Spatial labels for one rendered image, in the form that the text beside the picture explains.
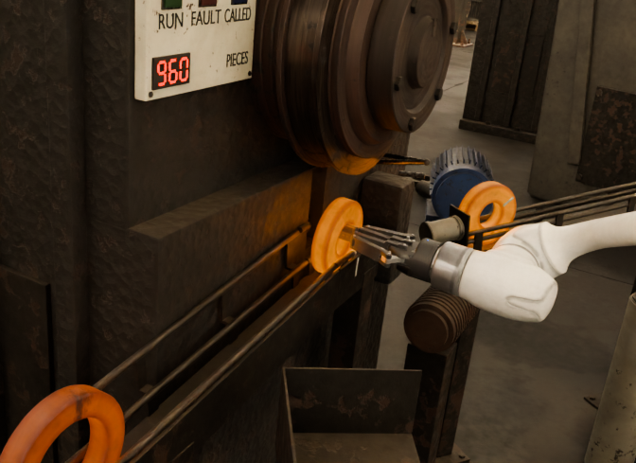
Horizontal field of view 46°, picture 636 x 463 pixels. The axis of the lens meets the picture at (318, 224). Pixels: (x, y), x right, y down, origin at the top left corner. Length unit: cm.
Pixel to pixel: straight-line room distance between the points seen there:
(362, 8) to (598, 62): 290
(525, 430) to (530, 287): 107
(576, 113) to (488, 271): 280
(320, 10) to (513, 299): 57
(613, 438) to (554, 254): 84
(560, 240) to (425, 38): 44
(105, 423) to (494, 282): 67
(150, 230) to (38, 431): 34
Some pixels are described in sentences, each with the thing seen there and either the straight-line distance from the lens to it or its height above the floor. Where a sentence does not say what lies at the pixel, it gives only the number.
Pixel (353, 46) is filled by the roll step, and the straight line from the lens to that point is 120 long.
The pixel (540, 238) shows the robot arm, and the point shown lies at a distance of 143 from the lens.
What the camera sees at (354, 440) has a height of 61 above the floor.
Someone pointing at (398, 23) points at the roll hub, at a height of 117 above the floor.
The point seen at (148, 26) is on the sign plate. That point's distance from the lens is 103.
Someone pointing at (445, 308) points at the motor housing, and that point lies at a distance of 173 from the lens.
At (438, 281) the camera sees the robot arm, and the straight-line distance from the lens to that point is 135.
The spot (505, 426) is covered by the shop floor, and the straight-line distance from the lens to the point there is 233.
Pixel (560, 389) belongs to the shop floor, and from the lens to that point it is 257.
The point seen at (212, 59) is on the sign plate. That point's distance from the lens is 116.
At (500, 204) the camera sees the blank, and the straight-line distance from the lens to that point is 182.
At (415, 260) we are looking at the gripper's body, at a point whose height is 76.
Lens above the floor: 130
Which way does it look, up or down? 22 degrees down
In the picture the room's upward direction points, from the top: 6 degrees clockwise
